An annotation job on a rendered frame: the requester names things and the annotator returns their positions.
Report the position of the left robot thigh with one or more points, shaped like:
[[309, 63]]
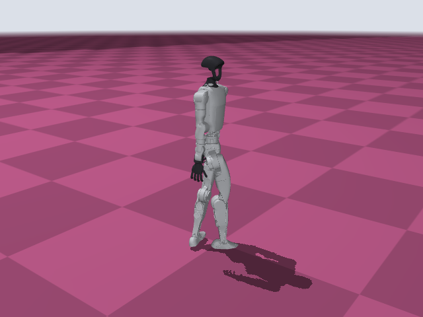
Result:
[[205, 193]]

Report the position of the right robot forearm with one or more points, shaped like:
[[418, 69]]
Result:
[[200, 141]]

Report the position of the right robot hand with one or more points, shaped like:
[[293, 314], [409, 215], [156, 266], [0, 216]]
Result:
[[198, 169]]

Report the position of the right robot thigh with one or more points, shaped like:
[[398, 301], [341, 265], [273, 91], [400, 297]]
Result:
[[221, 175]]

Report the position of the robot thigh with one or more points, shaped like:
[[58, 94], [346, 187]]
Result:
[[205, 193], [221, 175]]

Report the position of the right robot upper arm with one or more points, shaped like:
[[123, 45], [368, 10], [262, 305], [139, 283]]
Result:
[[200, 100]]

